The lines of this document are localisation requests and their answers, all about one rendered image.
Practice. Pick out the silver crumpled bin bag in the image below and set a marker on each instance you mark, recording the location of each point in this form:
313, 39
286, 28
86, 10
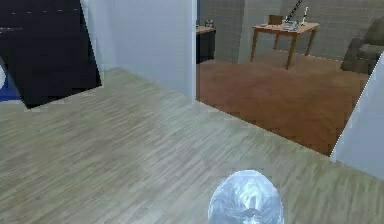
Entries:
246, 200

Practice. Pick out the small grey jar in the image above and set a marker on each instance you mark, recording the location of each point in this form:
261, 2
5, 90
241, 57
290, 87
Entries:
209, 23

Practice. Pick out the dark cabinet with wooden top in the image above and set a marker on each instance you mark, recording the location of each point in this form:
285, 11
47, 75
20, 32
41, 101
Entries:
205, 43

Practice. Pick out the brown box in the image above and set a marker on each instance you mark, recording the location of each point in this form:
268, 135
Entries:
275, 19

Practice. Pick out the olive green armchair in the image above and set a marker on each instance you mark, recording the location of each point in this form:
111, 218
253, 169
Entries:
365, 50

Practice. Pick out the black cupboard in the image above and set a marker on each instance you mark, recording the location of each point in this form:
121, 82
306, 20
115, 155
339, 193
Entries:
46, 50

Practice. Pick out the black desk lamp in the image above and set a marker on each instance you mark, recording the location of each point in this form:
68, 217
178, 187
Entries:
294, 10

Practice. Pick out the blue and white object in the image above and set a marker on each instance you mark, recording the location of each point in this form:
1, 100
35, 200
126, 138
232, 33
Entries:
6, 88

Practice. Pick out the orange wooden table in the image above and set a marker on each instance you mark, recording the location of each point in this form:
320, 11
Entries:
283, 33

